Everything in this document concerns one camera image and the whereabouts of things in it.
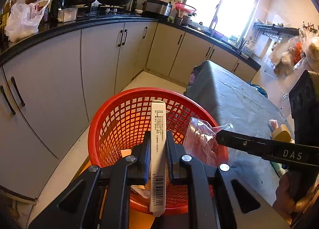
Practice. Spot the silver rice cooker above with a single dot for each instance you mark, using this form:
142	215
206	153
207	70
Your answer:
156	9

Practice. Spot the long white barcode box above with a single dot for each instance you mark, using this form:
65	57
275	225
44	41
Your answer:
158	158

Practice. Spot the pink white wrapper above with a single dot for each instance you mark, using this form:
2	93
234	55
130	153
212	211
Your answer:
273	123

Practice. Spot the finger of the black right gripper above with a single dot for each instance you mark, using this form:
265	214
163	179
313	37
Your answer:
267	149

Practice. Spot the grey-green table cloth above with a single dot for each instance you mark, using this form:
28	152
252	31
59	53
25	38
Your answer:
229	99

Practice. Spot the white plastic bag on counter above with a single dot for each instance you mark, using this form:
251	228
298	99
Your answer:
24	19

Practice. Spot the black kitchen countertop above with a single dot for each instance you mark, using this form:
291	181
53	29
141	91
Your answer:
9	50

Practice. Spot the red plastic mesh basket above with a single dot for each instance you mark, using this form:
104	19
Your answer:
120	124

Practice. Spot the wall dish rack shelf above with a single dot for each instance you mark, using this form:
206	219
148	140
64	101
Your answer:
275	32

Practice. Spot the red colander bowl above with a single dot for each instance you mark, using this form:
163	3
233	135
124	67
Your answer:
184	9

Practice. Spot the person right hand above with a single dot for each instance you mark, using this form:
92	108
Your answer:
284	203

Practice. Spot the brown rounded plastic box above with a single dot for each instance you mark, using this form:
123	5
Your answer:
282	134

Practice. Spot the beige kitchen base cabinets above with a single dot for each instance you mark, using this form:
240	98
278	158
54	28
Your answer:
51	90

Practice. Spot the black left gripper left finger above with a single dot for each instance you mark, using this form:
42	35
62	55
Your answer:
99	197

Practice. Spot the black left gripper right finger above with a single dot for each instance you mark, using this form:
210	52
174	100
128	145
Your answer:
217	196

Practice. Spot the clear glass pitcher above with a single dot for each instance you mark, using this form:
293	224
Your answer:
280	80

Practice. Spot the steel seasoning container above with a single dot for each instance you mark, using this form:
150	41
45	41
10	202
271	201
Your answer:
67	15

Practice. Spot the blue plastic bag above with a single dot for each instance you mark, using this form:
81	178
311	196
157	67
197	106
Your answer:
259	88

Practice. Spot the clear plastic wrapper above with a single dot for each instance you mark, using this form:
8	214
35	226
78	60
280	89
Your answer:
200	142

